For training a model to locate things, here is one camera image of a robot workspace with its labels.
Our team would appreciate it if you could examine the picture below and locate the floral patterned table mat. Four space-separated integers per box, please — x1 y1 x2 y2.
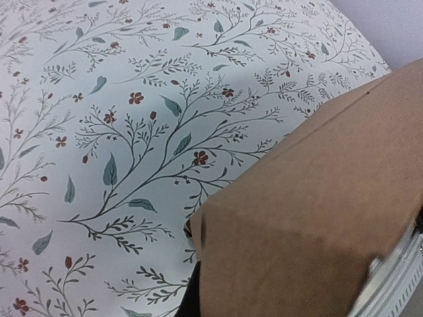
1 1 389 316

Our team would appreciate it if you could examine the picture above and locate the brown cardboard paper box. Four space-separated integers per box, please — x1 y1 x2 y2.
188 60 422 316

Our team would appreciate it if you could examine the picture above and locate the aluminium front rail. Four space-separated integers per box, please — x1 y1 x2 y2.
348 213 422 317

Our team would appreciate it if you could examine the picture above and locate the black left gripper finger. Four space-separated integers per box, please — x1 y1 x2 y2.
174 261 201 317

